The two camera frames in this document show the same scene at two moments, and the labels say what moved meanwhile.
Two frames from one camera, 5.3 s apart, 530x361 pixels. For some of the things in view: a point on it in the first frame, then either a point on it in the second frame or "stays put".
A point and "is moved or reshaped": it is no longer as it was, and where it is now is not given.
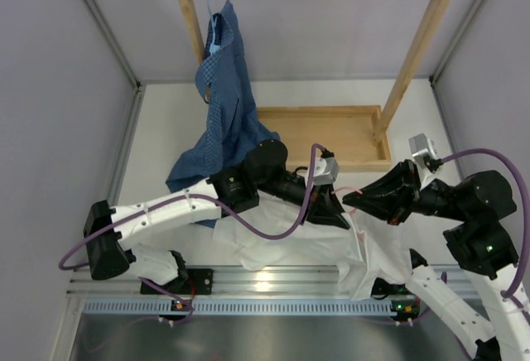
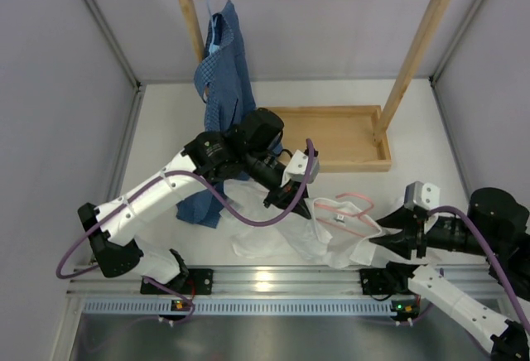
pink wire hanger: [361, 234] is moved or reshaped
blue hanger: [214, 47] stays put
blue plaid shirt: [232, 120] stays put
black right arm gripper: [392, 195] → [412, 236]
